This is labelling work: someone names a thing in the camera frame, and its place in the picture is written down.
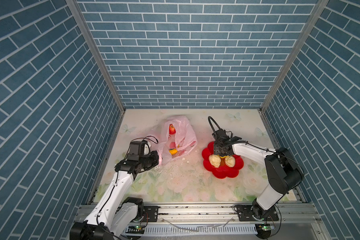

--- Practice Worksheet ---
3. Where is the beige fake fruit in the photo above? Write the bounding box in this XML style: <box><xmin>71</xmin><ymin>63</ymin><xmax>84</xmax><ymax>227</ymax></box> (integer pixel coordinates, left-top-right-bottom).
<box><xmin>209</xmin><ymin>155</ymin><xmax>222</xmax><ymax>168</ymax></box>

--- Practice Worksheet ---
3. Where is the pale yellow fake pear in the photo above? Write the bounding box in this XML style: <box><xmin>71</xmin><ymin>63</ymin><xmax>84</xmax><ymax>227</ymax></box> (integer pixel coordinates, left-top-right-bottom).
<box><xmin>224</xmin><ymin>156</ymin><xmax>236</xmax><ymax>168</ymax></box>

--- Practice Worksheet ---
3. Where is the yellow fake banana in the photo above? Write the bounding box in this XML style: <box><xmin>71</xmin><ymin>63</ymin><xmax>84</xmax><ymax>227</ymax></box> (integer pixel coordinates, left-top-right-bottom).
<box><xmin>169</xmin><ymin>149</ymin><xmax>178</xmax><ymax>155</ymax></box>

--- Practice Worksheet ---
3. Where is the pink plastic bag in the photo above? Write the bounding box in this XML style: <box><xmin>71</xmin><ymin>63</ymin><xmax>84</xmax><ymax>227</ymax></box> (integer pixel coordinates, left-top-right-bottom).
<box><xmin>149</xmin><ymin>116</ymin><xmax>198</xmax><ymax>166</ymax></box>

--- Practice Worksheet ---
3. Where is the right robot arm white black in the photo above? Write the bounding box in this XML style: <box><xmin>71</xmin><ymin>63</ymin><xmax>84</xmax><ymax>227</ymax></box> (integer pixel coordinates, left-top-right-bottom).
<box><xmin>213</xmin><ymin>129</ymin><xmax>304</xmax><ymax>219</ymax></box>

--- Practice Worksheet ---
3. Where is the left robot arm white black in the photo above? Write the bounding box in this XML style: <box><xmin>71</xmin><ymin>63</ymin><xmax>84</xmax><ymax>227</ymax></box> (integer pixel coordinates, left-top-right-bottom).
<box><xmin>69</xmin><ymin>136</ymin><xmax>159</xmax><ymax>240</ymax></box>

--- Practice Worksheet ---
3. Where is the green red fake fruit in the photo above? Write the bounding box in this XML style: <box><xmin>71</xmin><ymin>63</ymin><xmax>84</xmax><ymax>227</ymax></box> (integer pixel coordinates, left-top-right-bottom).
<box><xmin>169</xmin><ymin>124</ymin><xmax>176</xmax><ymax>135</ymax></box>

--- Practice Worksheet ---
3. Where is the red flower-shaped plate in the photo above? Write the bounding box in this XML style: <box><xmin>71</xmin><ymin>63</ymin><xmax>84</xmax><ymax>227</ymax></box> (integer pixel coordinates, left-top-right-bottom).
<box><xmin>202</xmin><ymin>142</ymin><xmax>244</xmax><ymax>179</ymax></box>

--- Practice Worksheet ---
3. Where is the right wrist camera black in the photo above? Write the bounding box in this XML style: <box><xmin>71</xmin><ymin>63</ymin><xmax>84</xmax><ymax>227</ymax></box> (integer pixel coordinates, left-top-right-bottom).
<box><xmin>213</xmin><ymin>129</ymin><xmax>229</xmax><ymax>139</ymax></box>

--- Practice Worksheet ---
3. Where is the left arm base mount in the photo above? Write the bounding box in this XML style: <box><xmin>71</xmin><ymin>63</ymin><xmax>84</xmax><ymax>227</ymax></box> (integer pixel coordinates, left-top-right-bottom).
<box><xmin>131</xmin><ymin>206</ymin><xmax>159</xmax><ymax>223</ymax></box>

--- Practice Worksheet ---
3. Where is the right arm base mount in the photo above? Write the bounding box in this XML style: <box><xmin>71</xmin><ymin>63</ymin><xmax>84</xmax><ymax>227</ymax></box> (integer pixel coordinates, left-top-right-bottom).
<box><xmin>233</xmin><ymin>205</ymin><xmax>280</xmax><ymax>222</ymax></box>

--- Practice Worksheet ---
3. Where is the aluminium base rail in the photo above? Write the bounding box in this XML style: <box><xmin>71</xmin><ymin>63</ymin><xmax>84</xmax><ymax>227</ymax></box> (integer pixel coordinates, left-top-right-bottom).
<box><xmin>74</xmin><ymin>201</ymin><xmax>322</xmax><ymax>238</ymax></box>

